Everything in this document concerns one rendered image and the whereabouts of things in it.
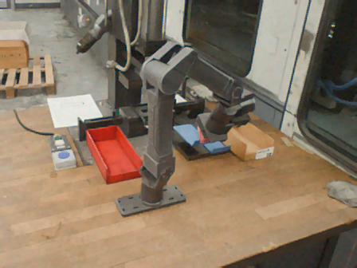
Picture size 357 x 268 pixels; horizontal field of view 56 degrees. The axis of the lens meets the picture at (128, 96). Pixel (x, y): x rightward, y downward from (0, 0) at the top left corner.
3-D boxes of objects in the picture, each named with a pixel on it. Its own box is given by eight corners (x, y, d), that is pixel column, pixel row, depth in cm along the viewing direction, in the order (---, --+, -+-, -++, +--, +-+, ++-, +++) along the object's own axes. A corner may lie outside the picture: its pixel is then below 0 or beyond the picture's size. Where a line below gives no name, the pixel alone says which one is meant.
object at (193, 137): (194, 147, 110) (195, 140, 109) (173, 127, 124) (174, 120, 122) (212, 144, 113) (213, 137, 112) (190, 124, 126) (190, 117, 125)
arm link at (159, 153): (161, 163, 97) (163, 57, 83) (174, 176, 92) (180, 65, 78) (143, 171, 94) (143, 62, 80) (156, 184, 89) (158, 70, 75)
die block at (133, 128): (127, 138, 127) (127, 120, 124) (119, 126, 136) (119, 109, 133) (174, 130, 134) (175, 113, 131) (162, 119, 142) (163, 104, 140)
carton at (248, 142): (242, 163, 115) (246, 144, 112) (203, 130, 136) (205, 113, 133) (272, 157, 119) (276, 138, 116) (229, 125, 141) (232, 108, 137)
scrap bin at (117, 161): (106, 185, 101) (106, 168, 99) (86, 143, 123) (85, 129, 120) (142, 177, 105) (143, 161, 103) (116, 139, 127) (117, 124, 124)
